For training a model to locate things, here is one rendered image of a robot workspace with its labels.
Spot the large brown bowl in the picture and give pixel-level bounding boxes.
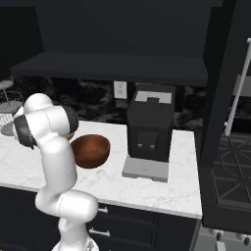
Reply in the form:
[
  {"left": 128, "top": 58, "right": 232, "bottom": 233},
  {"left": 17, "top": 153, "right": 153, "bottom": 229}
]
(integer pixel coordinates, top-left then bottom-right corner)
[{"left": 71, "top": 133, "right": 112, "bottom": 170}]

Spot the black cabinet door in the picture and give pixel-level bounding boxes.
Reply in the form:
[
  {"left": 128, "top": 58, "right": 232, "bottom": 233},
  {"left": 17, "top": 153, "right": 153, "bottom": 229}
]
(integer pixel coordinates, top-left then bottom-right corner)
[{"left": 198, "top": 0, "right": 251, "bottom": 169}]

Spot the black coffee machine grey base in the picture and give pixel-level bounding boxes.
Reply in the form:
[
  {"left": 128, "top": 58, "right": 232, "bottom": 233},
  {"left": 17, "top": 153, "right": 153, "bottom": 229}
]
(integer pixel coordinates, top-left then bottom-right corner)
[{"left": 122, "top": 83, "right": 177, "bottom": 183}]

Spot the black drawer front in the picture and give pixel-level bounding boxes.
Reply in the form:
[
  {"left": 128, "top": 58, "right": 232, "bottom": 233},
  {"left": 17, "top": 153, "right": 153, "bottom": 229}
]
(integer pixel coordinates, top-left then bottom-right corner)
[
  {"left": 93, "top": 201, "right": 160, "bottom": 227},
  {"left": 87, "top": 222, "right": 159, "bottom": 251}
]

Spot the black base cupboard panel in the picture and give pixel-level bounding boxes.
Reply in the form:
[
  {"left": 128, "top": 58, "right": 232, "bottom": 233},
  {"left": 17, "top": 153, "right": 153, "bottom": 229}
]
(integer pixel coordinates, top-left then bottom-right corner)
[{"left": 156, "top": 212, "right": 199, "bottom": 251}]

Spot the black stove with grates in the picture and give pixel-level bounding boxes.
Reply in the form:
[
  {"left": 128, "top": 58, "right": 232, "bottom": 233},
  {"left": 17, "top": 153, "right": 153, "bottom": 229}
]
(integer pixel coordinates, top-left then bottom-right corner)
[{"left": 198, "top": 129, "right": 251, "bottom": 251}]

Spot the black base cupboard door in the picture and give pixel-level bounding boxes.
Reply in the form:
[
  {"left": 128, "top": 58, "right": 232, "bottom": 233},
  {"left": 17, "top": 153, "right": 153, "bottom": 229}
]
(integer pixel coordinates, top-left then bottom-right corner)
[{"left": 0, "top": 185, "right": 61, "bottom": 251}]

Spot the white wall socket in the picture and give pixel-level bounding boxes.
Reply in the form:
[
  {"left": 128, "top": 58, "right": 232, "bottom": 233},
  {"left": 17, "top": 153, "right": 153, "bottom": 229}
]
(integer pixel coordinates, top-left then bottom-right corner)
[{"left": 113, "top": 79, "right": 128, "bottom": 100}]

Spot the black open wall cabinet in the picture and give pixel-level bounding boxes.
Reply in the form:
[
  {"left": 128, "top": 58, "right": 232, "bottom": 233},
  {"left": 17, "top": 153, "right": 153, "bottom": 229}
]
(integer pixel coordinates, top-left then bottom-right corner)
[{"left": 9, "top": 0, "right": 210, "bottom": 88}]

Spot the white cabinet door handle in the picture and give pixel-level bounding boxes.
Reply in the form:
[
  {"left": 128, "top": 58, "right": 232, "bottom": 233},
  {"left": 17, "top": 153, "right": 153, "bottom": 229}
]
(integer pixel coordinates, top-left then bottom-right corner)
[{"left": 224, "top": 37, "right": 251, "bottom": 137}]

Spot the white wire tiered stand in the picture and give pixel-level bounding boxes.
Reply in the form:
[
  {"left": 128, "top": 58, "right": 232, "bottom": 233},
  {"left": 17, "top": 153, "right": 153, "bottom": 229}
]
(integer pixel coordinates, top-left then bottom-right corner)
[{"left": 0, "top": 75, "right": 25, "bottom": 137}]

